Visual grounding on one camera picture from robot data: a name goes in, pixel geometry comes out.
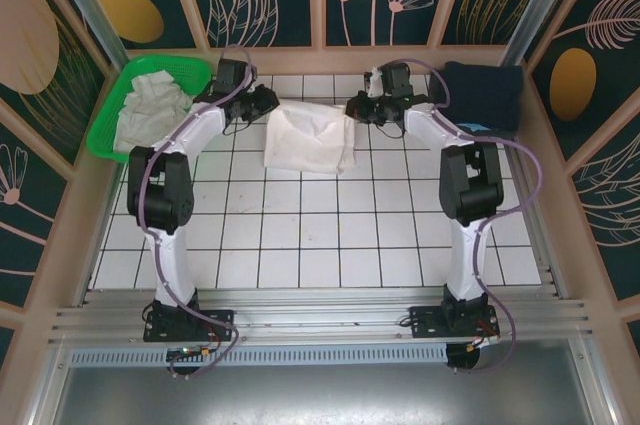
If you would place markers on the white t-shirt with robot print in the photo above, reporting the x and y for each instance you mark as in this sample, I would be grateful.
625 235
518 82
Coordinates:
310 145

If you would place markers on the dark grey folded t-shirt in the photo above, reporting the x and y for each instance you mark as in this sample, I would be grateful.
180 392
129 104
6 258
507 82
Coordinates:
432 95

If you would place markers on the crumpled white t-shirt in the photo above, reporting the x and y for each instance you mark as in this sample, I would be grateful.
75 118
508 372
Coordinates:
150 115

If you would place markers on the navy folded t-shirt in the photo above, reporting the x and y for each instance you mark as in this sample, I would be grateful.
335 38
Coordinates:
485 95

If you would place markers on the grey metal front panel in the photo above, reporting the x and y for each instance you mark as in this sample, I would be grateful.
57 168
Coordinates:
320 395

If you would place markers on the aluminium mounting rail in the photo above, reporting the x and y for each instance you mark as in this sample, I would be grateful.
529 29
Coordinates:
320 315

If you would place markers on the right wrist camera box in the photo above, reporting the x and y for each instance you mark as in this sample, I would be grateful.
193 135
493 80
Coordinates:
395 77

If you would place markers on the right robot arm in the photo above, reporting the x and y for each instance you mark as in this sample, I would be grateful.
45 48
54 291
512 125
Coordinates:
470 185

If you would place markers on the green plastic basket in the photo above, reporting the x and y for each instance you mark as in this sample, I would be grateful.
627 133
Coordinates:
165 65

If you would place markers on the small circuit board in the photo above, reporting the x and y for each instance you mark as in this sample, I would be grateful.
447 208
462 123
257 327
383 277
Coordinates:
189 351

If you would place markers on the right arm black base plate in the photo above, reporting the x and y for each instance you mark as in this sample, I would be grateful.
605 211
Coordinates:
425 320

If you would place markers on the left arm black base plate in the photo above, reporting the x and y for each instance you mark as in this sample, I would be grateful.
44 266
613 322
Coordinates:
220 320

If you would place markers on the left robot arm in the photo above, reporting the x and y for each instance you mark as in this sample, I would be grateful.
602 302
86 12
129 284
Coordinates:
160 195

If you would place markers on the light blue folded t-shirt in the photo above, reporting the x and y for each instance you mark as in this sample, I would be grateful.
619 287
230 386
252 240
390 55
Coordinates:
470 126

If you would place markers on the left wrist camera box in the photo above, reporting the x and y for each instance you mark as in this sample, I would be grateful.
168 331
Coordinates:
232 75

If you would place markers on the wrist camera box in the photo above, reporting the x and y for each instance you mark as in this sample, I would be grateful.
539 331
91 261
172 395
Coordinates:
232 75
395 77

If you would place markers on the black folded t-shirt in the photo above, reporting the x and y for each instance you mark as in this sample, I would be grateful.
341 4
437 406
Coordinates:
507 135

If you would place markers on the aluminium corner post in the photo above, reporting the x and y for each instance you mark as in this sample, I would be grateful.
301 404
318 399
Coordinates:
95 10
537 0

